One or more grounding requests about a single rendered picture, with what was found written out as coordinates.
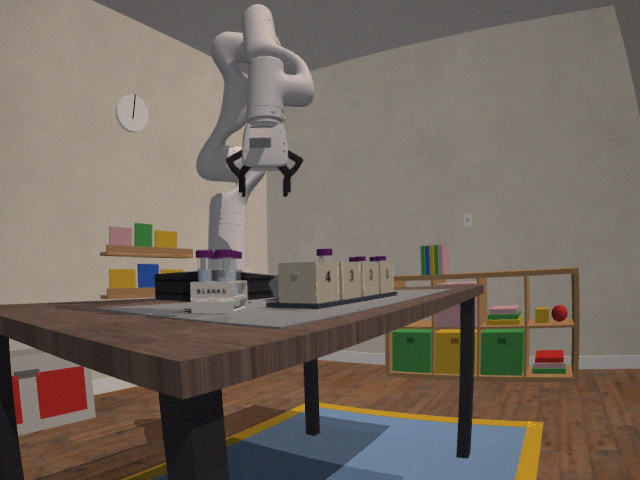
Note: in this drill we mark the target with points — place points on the beige bucket adapter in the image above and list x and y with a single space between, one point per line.
369 278
308 282
386 277
349 280

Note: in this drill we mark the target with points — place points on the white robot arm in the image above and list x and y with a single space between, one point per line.
269 89

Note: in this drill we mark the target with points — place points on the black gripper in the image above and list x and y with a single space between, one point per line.
266 159

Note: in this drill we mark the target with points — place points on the white tube rack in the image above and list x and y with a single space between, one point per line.
217 297

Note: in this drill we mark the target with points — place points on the grey flat mat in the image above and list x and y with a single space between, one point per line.
269 317

